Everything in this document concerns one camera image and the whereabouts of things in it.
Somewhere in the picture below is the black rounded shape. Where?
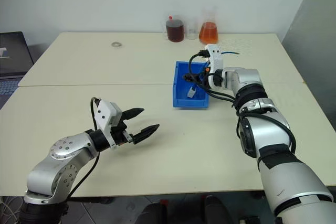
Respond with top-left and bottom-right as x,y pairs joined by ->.
204,194 -> 228,224
143,200 -> 170,224

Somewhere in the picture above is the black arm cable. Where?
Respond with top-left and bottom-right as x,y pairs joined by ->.
67,97 -> 102,200
189,49 -> 297,154

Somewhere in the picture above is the white cable bundle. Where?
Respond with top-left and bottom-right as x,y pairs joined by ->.
0,196 -> 20,224

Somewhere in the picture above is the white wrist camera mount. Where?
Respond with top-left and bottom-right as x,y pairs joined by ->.
94,100 -> 122,149
205,44 -> 224,74

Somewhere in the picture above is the black table frame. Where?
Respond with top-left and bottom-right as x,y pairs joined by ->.
67,196 -> 116,205

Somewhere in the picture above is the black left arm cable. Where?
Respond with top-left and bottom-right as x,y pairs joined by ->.
67,97 -> 102,200

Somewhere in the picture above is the glass flask with orange liquid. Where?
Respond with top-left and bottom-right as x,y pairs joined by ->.
198,6 -> 220,46

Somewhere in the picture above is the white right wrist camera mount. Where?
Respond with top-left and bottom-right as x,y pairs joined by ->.
205,44 -> 224,74

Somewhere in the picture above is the bottle with dark red liquid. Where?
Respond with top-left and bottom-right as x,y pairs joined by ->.
165,15 -> 185,43

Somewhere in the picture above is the clear glass beaker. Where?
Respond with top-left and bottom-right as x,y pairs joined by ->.
185,19 -> 198,40

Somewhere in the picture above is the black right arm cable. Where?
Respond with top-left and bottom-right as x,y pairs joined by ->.
189,49 -> 297,154

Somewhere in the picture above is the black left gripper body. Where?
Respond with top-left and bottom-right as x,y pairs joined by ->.
110,119 -> 135,148

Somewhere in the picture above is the dark laptop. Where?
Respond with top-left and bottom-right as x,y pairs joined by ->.
0,31 -> 35,111

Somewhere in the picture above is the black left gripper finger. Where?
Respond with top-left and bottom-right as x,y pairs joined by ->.
132,123 -> 161,145
121,108 -> 145,122

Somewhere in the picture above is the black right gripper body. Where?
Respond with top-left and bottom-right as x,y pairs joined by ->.
198,65 -> 214,90

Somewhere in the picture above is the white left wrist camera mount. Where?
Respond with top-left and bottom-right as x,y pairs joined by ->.
94,100 -> 122,149

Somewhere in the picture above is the blue plastic bin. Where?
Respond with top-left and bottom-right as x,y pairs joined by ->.
172,61 -> 211,109

